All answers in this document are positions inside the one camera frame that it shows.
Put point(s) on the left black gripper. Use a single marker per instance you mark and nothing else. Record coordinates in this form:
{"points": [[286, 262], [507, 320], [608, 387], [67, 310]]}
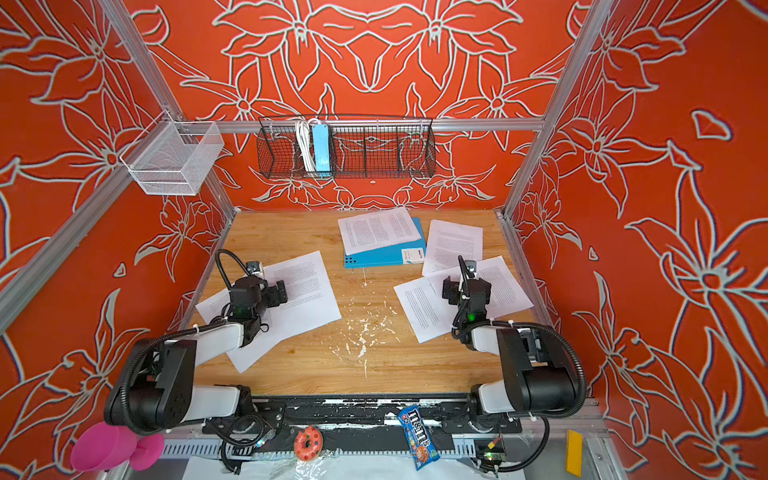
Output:
{"points": [[274, 292]]}

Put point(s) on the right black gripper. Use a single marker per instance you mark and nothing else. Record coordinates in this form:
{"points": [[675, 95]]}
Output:
{"points": [[466, 288]]}

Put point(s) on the blue folder black inside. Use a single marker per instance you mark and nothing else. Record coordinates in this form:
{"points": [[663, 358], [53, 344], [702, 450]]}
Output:
{"points": [[408, 253]]}

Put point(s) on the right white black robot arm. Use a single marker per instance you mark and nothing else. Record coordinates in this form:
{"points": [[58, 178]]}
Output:
{"points": [[542, 374]]}

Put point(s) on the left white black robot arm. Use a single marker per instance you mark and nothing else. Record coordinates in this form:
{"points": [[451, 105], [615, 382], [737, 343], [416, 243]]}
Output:
{"points": [[156, 388]]}

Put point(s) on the clear plastic bin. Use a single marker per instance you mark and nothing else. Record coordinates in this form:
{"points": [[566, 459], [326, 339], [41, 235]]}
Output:
{"points": [[166, 162]]}

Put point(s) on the red donut toy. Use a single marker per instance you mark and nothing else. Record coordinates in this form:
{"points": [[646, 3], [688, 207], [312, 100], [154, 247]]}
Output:
{"points": [[308, 444]]}

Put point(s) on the blue m&m's candy bag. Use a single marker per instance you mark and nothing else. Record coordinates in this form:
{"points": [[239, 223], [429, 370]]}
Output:
{"points": [[420, 444]]}

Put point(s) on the blue white box in basket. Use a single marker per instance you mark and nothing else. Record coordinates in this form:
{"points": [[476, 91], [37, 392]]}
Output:
{"points": [[321, 143]]}

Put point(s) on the yellow block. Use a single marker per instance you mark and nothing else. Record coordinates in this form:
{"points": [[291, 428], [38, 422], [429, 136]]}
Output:
{"points": [[574, 453]]}

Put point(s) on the pink plastic goblet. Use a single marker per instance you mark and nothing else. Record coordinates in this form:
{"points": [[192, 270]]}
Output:
{"points": [[103, 447]]}

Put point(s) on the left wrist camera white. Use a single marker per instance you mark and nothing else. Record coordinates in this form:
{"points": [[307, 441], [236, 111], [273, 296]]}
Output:
{"points": [[254, 268]]}

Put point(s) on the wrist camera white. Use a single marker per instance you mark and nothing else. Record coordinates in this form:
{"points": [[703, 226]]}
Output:
{"points": [[469, 270], [254, 268]]}

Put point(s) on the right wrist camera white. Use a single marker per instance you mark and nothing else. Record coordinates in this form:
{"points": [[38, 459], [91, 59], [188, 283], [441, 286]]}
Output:
{"points": [[469, 270]]}

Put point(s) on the small circuit board with wires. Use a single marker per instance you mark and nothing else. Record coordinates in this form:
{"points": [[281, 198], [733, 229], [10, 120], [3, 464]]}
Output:
{"points": [[492, 456]]}

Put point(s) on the black wire basket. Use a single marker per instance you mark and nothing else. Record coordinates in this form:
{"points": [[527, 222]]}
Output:
{"points": [[360, 147]]}

